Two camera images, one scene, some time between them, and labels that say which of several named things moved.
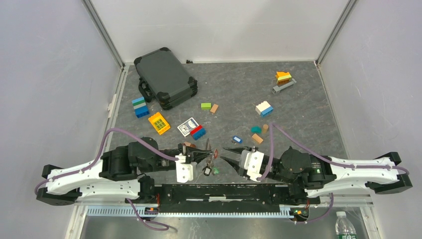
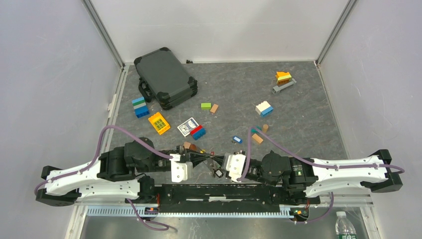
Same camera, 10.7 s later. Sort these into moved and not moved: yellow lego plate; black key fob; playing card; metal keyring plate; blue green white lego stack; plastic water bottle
Moved: black key fob; metal keyring plate
Not moved: blue green white lego stack; yellow lego plate; playing card; plastic water bottle
